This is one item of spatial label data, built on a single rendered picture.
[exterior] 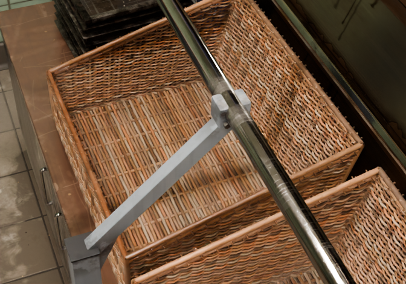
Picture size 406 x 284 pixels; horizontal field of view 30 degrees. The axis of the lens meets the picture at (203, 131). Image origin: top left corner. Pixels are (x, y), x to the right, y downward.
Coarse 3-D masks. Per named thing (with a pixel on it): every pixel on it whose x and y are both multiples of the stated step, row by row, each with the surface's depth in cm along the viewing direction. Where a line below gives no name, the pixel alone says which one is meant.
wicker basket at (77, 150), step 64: (64, 64) 169; (128, 64) 176; (192, 64) 184; (256, 64) 169; (64, 128) 164; (128, 128) 177; (192, 128) 178; (320, 128) 149; (128, 192) 163; (192, 192) 164; (256, 192) 137; (320, 192) 145; (128, 256) 134
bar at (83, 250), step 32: (160, 0) 115; (192, 32) 108; (224, 96) 99; (224, 128) 101; (256, 128) 95; (192, 160) 103; (256, 160) 92; (160, 192) 105; (288, 192) 88; (128, 224) 108; (96, 256) 108; (320, 256) 82
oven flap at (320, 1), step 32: (288, 0) 153; (320, 0) 146; (352, 0) 138; (320, 32) 145; (352, 32) 138; (384, 32) 131; (352, 64) 137; (384, 64) 130; (352, 96) 134; (384, 96) 130; (384, 128) 128
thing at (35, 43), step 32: (32, 32) 202; (32, 64) 193; (32, 96) 185; (64, 96) 185; (32, 128) 192; (32, 160) 223; (64, 160) 170; (64, 192) 164; (64, 224) 172; (64, 256) 196
